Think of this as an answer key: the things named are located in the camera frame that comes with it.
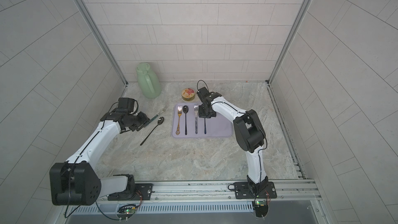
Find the silver fork patterned handle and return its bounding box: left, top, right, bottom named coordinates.
left=194, top=104, right=199, bottom=134

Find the black spoon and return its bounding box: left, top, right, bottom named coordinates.
left=140, top=117, right=164, bottom=146
left=182, top=105, right=189, bottom=135

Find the iridescent spoon blue handle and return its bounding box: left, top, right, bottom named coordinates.
left=204, top=118, right=207, bottom=134

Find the gold ornate fork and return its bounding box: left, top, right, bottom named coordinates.
left=176, top=106, right=182, bottom=135

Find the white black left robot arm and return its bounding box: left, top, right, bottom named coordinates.
left=49, top=97, right=150, bottom=206

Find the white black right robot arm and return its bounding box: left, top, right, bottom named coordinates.
left=198, top=87, right=267, bottom=185

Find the lavender plastic tray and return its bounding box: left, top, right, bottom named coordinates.
left=171, top=102, right=233, bottom=139

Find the round gold tea tin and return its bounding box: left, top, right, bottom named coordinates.
left=181, top=88, right=195, bottom=101

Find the green plastic jug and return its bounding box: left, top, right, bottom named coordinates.
left=136, top=63, right=162, bottom=99

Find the left circuit board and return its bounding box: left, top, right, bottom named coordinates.
left=118, top=204, right=136, bottom=215

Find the circuit board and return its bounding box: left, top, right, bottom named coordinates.
left=252, top=201, right=269, bottom=218
left=118, top=204, right=136, bottom=215

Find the right circuit board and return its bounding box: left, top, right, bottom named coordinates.
left=252, top=201, right=269, bottom=218

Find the aluminium corner post left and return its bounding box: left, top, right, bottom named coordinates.
left=73, top=0, right=128, bottom=87

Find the aluminium corner post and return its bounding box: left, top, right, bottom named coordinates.
left=73, top=0, right=128, bottom=87
left=266, top=0, right=312, bottom=85

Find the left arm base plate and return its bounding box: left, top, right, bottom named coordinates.
left=107, top=184, right=153, bottom=201

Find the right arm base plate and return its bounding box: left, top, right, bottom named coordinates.
left=232, top=181, right=277, bottom=199

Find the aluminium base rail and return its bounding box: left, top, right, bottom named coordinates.
left=96, top=179, right=320, bottom=203

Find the aluminium corner post right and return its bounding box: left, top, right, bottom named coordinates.
left=266, top=0, right=312, bottom=85

